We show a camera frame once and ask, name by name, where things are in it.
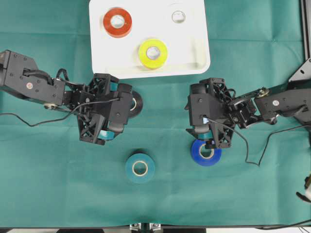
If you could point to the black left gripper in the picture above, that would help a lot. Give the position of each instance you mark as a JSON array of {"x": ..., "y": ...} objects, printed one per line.
[{"x": 89, "y": 103}]

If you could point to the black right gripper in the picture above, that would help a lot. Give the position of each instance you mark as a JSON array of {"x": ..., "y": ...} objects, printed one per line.
[{"x": 226, "y": 112}]

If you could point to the black tape roll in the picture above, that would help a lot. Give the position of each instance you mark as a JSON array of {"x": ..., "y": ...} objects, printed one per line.
[{"x": 136, "y": 106}]

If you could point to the yellow tape roll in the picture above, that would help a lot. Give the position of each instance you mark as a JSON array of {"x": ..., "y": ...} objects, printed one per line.
[{"x": 153, "y": 53}]

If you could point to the orange red tape roll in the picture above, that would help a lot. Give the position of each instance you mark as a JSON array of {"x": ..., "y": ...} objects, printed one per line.
[{"x": 117, "y": 22}]

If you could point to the white tape roll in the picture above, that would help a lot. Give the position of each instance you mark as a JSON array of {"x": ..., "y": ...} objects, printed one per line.
[{"x": 178, "y": 14}]

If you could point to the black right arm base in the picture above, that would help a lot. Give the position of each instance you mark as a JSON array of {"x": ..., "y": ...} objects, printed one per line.
[{"x": 303, "y": 73}]

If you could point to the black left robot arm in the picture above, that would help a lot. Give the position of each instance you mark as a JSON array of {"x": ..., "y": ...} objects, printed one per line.
[{"x": 21, "y": 78}]

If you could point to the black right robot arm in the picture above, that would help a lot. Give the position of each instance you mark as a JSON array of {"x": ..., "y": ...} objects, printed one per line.
[{"x": 291, "y": 99}]

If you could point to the blue tape roll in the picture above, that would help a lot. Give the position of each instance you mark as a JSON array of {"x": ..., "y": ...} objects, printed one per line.
[{"x": 199, "y": 158}]

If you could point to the teal tape roll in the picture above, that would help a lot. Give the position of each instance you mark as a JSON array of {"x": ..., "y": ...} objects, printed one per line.
[{"x": 140, "y": 168}]

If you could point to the white plastic tray case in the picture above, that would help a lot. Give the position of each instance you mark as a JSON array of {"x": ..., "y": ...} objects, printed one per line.
[{"x": 148, "y": 38}]

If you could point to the green table cloth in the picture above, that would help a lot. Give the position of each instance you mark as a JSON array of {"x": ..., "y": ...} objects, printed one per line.
[{"x": 49, "y": 178}]

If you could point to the black white object at edge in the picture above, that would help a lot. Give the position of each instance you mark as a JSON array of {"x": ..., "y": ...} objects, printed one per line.
[{"x": 307, "y": 195}]

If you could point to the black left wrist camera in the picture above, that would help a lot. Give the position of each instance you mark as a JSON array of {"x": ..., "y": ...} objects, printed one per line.
[{"x": 117, "y": 111}]

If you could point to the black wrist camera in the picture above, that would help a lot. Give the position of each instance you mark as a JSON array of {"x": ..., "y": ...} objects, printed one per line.
[
  {"x": 205, "y": 104},
  {"x": 117, "y": 111}
]

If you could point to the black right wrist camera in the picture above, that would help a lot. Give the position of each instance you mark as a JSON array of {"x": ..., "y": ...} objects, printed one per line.
[{"x": 205, "y": 104}]

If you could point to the metal table clamp bracket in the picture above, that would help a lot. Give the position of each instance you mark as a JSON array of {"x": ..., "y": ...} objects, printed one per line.
[{"x": 145, "y": 227}]

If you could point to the aluminium frame rail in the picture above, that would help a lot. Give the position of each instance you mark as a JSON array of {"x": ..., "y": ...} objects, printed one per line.
[{"x": 306, "y": 26}]

